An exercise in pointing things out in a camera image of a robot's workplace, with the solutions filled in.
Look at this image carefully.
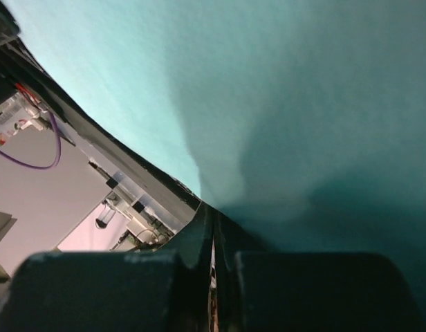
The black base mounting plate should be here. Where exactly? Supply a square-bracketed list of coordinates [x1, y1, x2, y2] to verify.
[0, 39, 200, 222]

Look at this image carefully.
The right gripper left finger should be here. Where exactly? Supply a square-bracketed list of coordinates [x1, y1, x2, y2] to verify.
[0, 204, 213, 331]

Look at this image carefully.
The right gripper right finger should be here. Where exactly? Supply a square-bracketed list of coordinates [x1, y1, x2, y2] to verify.
[213, 213, 424, 331]

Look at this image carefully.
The teal t-shirt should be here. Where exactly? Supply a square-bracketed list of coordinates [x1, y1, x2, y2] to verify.
[7, 1, 426, 314]

